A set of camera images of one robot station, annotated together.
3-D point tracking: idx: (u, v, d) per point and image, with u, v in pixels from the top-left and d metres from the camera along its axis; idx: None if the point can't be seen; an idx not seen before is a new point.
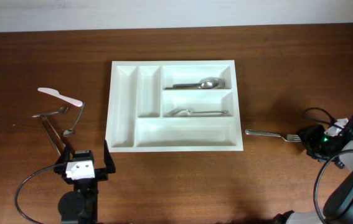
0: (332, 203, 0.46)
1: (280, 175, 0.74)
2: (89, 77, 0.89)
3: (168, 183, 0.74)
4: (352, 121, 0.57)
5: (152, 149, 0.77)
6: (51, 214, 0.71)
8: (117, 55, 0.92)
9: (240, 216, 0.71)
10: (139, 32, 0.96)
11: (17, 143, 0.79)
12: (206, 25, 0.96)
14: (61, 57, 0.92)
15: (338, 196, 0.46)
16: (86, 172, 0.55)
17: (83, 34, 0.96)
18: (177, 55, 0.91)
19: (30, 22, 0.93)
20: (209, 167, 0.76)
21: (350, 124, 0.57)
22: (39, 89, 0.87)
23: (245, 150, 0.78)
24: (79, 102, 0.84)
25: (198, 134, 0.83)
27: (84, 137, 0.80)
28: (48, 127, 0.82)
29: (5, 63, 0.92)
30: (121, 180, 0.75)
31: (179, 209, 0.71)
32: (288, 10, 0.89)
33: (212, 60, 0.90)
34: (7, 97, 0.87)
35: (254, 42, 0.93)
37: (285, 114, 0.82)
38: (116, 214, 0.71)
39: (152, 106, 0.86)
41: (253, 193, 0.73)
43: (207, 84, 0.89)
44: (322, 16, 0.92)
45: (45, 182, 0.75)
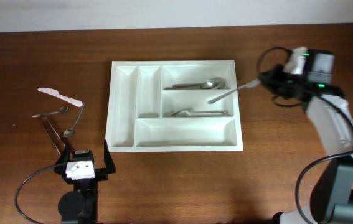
0: (315, 209, 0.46)
1: (280, 175, 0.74)
2: (89, 77, 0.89)
3: (168, 183, 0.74)
4: (315, 60, 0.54)
5: (151, 149, 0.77)
6: (51, 214, 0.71)
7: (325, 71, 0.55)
8: (117, 55, 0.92)
9: (240, 216, 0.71)
10: (139, 32, 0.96)
11: (17, 143, 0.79)
12: (207, 25, 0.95)
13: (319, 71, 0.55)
14: (61, 57, 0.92)
15: (319, 204, 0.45)
16: (86, 172, 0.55)
17: (83, 34, 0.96)
18: (177, 55, 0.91)
19: (31, 22, 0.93)
20: (209, 167, 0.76)
21: (312, 62, 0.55)
22: (39, 89, 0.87)
23: (245, 149, 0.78)
24: (79, 102, 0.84)
25: (198, 134, 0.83)
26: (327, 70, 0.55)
27: (84, 137, 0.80)
28: (48, 128, 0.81)
29: (4, 63, 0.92)
30: (121, 180, 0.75)
31: (179, 209, 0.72)
32: (288, 9, 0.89)
33: (211, 60, 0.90)
34: (8, 97, 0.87)
35: (254, 42, 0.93)
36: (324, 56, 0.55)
37: (285, 114, 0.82)
38: (116, 214, 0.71)
39: (152, 106, 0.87)
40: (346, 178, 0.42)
41: (253, 193, 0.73)
43: (207, 84, 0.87)
44: (322, 17, 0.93)
45: (45, 182, 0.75)
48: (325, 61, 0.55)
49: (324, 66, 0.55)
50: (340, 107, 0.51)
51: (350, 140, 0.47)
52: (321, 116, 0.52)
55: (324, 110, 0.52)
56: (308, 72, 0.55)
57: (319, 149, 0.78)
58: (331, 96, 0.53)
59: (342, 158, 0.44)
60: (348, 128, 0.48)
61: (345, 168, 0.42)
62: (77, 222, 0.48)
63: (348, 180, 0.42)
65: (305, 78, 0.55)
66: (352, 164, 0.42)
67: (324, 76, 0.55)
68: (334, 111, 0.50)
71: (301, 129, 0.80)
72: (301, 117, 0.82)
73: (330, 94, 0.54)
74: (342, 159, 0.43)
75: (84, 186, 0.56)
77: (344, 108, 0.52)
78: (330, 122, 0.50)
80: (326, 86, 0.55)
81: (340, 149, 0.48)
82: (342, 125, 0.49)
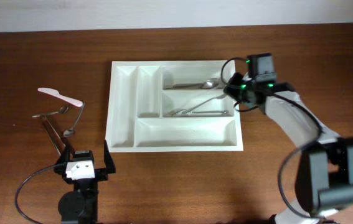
0: (301, 202, 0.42)
1: (280, 175, 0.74)
2: (89, 77, 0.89)
3: (168, 183, 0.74)
4: (255, 63, 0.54)
5: (151, 149, 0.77)
6: (51, 214, 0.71)
7: (269, 71, 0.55)
8: (117, 55, 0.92)
9: (241, 216, 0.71)
10: (139, 32, 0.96)
11: (17, 143, 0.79)
12: (207, 25, 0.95)
13: (263, 71, 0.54)
14: (60, 57, 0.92)
15: (304, 196, 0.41)
16: (86, 172, 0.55)
17: (83, 34, 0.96)
18: (177, 55, 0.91)
19: (30, 22, 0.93)
20: (209, 167, 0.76)
21: (253, 66, 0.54)
22: (39, 89, 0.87)
23: (245, 149, 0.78)
24: (79, 102, 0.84)
25: (198, 134, 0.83)
26: (271, 69, 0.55)
27: (84, 137, 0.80)
28: (48, 127, 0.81)
29: (4, 62, 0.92)
30: (121, 180, 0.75)
31: (179, 210, 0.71)
32: (288, 9, 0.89)
33: (212, 60, 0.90)
34: (8, 97, 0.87)
35: (254, 42, 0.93)
36: (264, 58, 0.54)
37: None
38: (116, 214, 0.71)
39: (152, 106, 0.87)
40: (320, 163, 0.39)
41: (253, 193, 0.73)
43: (207, 84, 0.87)
44: (322, 17, 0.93)
45: (45, 182, 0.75)
48: (267, 61, 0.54)
49: (266, 66, 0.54)
50: (294, 101, 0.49)
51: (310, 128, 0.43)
52: (278, 113, 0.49)
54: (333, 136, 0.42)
55: (280, 106, 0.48)
56: (254, 78, 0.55)
57: None
58: (282, 94, 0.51)
59: (309, 145, 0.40)
60: (305, 117, 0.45)
61: (316, 157, 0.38)
62: (77, 222, 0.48)
63: (322, 165, 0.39)
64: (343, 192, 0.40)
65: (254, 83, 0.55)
66: (322, 150, 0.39)
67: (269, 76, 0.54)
68: (289, 104, 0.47)
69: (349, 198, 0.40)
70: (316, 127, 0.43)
71: None
72: None
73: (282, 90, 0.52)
74: (310, 147, 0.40)
75: (84, 186, 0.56)
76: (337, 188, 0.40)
77: (299, 99, 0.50)
78: (286, 116, 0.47)
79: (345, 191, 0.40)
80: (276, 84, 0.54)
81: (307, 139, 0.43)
82: (301, 116, 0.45)
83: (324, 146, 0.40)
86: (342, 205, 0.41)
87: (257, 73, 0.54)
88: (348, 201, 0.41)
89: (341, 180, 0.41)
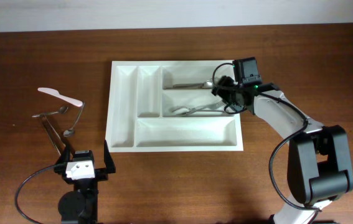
0: (295, 193, 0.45)
1: (280, 175, 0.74)
2: (89, 77, 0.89)
3: (168, 183, 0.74)
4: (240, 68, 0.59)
5: (151, 149, 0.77)
6: (51, 214, 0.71)
7: (254, 74, 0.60)
8: (117, 55, 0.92)
9: (241, 216, 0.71)
10: (139, 32, 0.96)
11: (17, 143, 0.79)
12: (207, 25, 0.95)
13: (249, 75, 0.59)
14: (60, 57, 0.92)
15: (297, 186, 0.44)
16: (86, 172, 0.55)
17: (83, 34, 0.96)
18: (177, 55, 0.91)
19: (30, 22, 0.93)
20: (209, 167, 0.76)
21: (239, 71, 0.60)
22: (38, 89, 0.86)
23: (245, 149, 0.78)
24: (79, 102, 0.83)
25: (198, 134, 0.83)
26: (256, 72, 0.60)
27: (84, 137, 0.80)
28: (48, 127, 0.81)
29: (4, 62, 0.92)
30: (121, 180, 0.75)
31: (179, 209, 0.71)
32: (287, 9, 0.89)
33: (212, 60, 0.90)
34: (7, 97, 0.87)
35: (254, 42, 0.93)
36: (248, 63, 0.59)
37: None
38: (116, 215, 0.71)
39: (151, 106, 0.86)
40: (307, 152, 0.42)
41: (253, 193, 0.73)
43: (207, 84, 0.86)
44: (322, 17, 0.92)
45: (45, 182, 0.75)
48: (252, 66, 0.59)
49: (251, 70, 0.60)
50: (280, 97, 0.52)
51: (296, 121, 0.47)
52: (265, 110, 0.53)
54: (319, 126, 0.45)
55: (266, 104, 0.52)
56: (241, 81, 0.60)
57: None
58: (268, 92, 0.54)
59: (296, 135, 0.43)
60: (291, 111, 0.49)
61: (302, 145, 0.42)
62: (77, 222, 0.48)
63: (310, 154, 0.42)
64: (332, 179, 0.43)
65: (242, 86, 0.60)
66: (308, 139, 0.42)
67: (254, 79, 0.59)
68: (274, 100, 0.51)
69: (340, 186, 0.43)
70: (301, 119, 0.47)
71: None
72: None
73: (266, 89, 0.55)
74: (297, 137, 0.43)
75: (84, 186, 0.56)
76: (327, 175, 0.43)
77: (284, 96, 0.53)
78: (272, 112, 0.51)
79: (334, 178, 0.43)
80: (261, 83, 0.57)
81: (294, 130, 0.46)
82: (286, 110, 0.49)
83: (310, 136, 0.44)
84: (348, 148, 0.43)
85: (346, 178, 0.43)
86: (334, 193, 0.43)
87: (243, 77, 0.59)
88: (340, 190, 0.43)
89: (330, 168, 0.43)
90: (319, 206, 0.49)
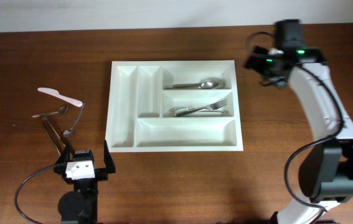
0: (304, 185, 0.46)
1: (280, 175, 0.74)
2: (89, 77, 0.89)
3: (168, 183, 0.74)
4: (282, 28, 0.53)
5: (151, 148, 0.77)
6: (51, 214, 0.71)
7: (297, 38, 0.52)
8: (117, 55, 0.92)
9: (241, 216, 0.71)
10: (139, 32, 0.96)
11: (17, 143, 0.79)
12: (207, 25, 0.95)
13: (291, 38, 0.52)
14: (60, 57, 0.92)
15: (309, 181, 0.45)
16: (86, 172, 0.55)
17: (83, 34, 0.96)
18: (177, 55, 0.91)
19: (30, 22, 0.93)
20: (209, 167, 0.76)
21: (280, 32, 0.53)
22: (39, 89, 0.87)
23: (245, 149, 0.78)
24: (79, 102, 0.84)
25: (198, 134, 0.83)
26: (299, 37, 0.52)
27: (84, 137, 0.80)
28: (48, 128, 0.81)
29: (4, 63, 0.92)
30: (121, 180, 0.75)
31: (179, 209, 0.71)
32: (287, 9, 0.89)
33: (212, 61, 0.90)
34: (7, 97, 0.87)
35: (254, 42, 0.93)
36: (292, 24, 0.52)
37: (284, 114, 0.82)
38: (116, 215, 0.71)
39: (152, 106, 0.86)
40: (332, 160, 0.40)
41: (253, 193, 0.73)
43: (207, 84, 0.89)
44: (321, 17, 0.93)
45: (45, 182, 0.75)
48: (296, 30, 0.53)
49: (294, 34, 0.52)
50: (323, 79, 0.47)
51: (334, 117, 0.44)
52: (303, 88, 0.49)
54: None
55: (305, 82, 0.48)
56: (281, 44, 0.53)
57: None
58: (312, 65, 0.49)
59: (326, 141, 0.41)
60: (333, 101, 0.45)
61: (330, 154, 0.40)
62: (77, 222, 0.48)
63: (334, 162, 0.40)
64: (345, 184, 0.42)
65: (281, 49, 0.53)
66: (337, 149, 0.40)
67: (298, 43, 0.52)
68: (316, 83, 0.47)
69: (351, 192, 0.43)
70: (338, 117, 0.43)
71: (300, 129, 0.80)
72: (301, 117, 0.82)
73: (312, 61, 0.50)
74: (327, 143, 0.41)
75: (84, 186, 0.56)
76: (341, 179, 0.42)
77: (328, 76, 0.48)
78: (310, 95, 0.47)
79: (347, 184, 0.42)
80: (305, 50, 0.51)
81: (324, 129, 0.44)
82: (327, 99, 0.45)
83: (340, 142, 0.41)
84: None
85: None
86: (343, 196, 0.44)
87: (284, 39, 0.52)
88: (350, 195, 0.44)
89: (347, 175, 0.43)
90: (325, 206, 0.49)
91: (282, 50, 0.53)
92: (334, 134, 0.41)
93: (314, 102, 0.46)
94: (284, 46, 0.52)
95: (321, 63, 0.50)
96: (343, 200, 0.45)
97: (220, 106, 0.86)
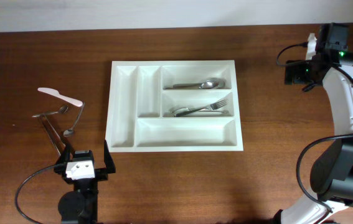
0: (316, 180, 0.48)
1: (281, 175, 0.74)
2: (89, 77, 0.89)
3: (168, 183, 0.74)
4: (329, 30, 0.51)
5: (151, 148, 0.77)
6: (51, 214, 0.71)
7: (341, 42, 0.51)
8: (117, 55, 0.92)
9: (241, 216, 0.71)
10: (139, 31, 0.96)
11: (17, 143, 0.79)
12: (206, 25, 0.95)
13: (335, 42, 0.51)
14: (60, 57, 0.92)
15: (320, 176, 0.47)
16: (87, 172, 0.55)
17: (83, 34, 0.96)
18: (177, 55, 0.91)
19: (30, 22, 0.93)
20: (209, 167, 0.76)
21: (325, 33, 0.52)
22: (39, 89, 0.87)
23: (245, 149, 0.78)
24: (79, 102, 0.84)
25: (198, 133, 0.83)
26: (343, 41, 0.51)
27: (84, 137, 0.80)
28: (48, 128, 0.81)
29: (4, 62, 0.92)
30: (121, 180, 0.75)
31: (179, 209, 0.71)
32: (287, 9, 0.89)
33: (212, 60, 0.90)
34: (7, 98, 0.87)
35: (254, 42, 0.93)
36: (340, 27, 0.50)
37: (284, 114, 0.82)
38: (116, 215, 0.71)
39: (152, 106, 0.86)
40: (348, 157, 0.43)
41: (253, 193, 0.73)
43: (207, 84, 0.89)
44: (322, 17, 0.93)
45: (45, 182, 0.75)
48: (343, 33, 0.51)
49: (338, 37, 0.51)
50: None
51: None
52: (334, 87, 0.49)
54: None
55: (338, 82, 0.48)
56: (323, 46, 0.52)
57: (320, 149, 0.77)
58: (350, 68, 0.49)
59: (347, 138, 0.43)
60: None
61: (348, 149, 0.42)
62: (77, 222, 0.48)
63: (349, 158, 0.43)
64: None
65: (323, 51, 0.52)
66: None
67: (340, 47, 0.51)
68: (350, 84, 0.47)
69: None
70: None
71: (301, 129, 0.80)
72: (301, 117, 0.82)
73: (351, 65, 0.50)
74: (348, 139, 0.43)
75: (85, 186, 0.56)
76: None
77: None
78: (341, 94, 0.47)
79: None
80: (347, 53, 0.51)
81: (347, 129, 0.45)
82: None
83: None
84: None
85: None
86: (351, 198, 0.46)
87: (327, 41, 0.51)
88: None
89: None
90: (332, 207, 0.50)
91: (324, 51, 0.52)
92: None
93: (345, 102, 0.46)
94: (326, 48, 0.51)
95: None
96: (352, 203, 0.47)
97: (220, 106, 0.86)
